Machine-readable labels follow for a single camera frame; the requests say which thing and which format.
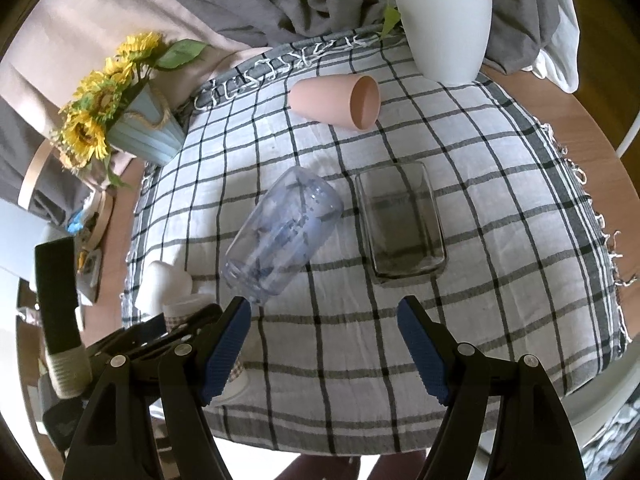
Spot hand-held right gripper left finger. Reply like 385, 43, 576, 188
62, 296, 252, 480

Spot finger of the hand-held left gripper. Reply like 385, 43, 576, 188
87, 304, 223, 362

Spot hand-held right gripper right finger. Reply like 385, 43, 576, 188
397, 296, 586, 480

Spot checked paper cup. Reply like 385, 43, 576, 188
162, 296, 251, 403

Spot small white cup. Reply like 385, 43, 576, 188
136, 260, 195, 315

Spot clear square glass cup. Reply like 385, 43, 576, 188
355, 161, 447, 286

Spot clear bluish plastic cup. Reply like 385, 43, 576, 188
220, 166, 343, 306

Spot pink cup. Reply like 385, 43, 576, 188
290, 75, 382, 131

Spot black white checked tablecloth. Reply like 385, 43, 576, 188
120, 25, 628, 456

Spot wooden hoop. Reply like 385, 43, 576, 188
17, 140, 116, 253

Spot person's legs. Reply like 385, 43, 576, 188
270, 452, 427, 480

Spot sunflowers in blue pot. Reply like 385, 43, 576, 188
52, 32, 208, 188

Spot grey patterned cloth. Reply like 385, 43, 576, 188
582, 400, 640, 480

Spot beige cloth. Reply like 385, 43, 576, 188
0, 0, 266, 121

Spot green plant in white pot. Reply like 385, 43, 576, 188
367, 0, 537, 86

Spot white cloth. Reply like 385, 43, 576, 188
530, 0, 582, 93

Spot white chair frame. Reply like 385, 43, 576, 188
615, 107, 640, 157

